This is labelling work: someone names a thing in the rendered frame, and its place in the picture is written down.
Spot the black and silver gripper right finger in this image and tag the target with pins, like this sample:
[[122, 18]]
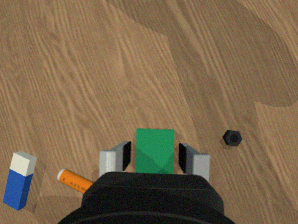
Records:
[[192, 162]]

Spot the blue and white eraser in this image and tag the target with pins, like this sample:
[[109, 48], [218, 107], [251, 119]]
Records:
[[19, 180]]

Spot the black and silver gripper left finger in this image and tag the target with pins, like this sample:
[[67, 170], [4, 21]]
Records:
[[116, 159]]

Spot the green block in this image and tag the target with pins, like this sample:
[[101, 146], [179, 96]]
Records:
[[154, 151]]

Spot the black hex nut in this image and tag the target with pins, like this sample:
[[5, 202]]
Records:
[[232, 138]]

